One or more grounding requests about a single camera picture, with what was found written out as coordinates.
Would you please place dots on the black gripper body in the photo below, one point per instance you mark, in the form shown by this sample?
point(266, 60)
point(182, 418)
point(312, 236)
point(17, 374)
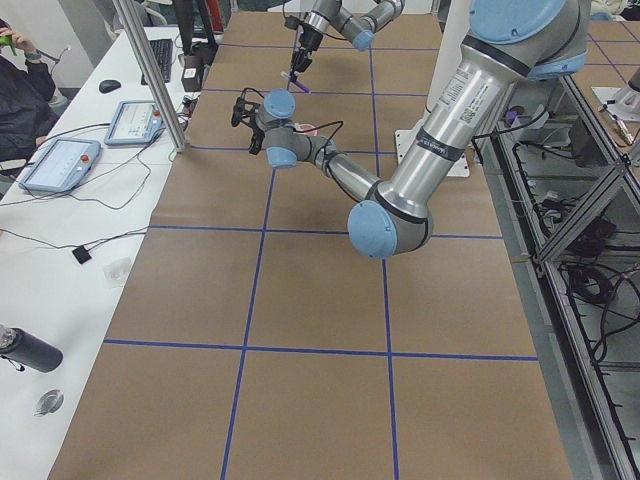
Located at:
point(258, 130)
point(304, 42)

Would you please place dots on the purple highlighter pen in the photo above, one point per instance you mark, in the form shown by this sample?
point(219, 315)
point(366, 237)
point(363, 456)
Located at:
point(303, 88)

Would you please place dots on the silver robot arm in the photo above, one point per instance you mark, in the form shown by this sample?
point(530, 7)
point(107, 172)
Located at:
point(325, 14)
point(506, 42)

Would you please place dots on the pink mesh pen holder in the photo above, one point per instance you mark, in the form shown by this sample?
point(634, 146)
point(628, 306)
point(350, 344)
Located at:
point(306, 129)

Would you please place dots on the black computer monitor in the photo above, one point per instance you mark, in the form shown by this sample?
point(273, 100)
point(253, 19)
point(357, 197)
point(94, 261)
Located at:
point(200, 23)

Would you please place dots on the far teach pendant tablet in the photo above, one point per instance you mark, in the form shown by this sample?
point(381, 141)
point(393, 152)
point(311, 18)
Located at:
point(135, 123)

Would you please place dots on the teach pendant tablet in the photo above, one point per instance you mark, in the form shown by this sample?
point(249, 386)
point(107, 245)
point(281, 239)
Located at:
point(62, 165)
point(135, 123)

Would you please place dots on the black keyboard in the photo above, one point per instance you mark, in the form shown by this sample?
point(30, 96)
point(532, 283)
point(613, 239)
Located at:
point(162, 50)

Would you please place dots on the black computer mouse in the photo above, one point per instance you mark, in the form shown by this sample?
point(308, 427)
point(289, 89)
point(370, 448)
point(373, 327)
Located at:
point(108, 85)

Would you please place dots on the clear plastic wrapper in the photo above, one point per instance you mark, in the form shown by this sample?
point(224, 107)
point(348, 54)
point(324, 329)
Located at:
point(117, 272)

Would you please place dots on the near teach pendant tablet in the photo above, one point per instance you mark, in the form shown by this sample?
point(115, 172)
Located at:
point(62, 165)

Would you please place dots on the small black square device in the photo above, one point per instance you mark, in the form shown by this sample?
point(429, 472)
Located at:
point(81, 254)

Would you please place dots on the seated person in black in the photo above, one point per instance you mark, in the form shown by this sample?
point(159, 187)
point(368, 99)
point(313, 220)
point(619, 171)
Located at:
point(26, 116)

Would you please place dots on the black water bottle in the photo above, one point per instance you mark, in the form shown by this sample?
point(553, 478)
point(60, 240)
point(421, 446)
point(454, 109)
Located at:
point(29, 351)

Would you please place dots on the silver bottle lid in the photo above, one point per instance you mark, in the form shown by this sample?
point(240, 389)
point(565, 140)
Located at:
point(49, 403)

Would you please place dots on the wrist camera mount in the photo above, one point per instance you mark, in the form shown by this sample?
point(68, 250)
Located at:
point(245, 111)

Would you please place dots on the aluminium frame post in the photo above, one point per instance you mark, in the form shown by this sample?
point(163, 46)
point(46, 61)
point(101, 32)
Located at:
point(146, 60)

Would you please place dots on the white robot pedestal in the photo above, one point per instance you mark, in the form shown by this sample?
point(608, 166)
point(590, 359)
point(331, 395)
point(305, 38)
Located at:
point(406, 138)

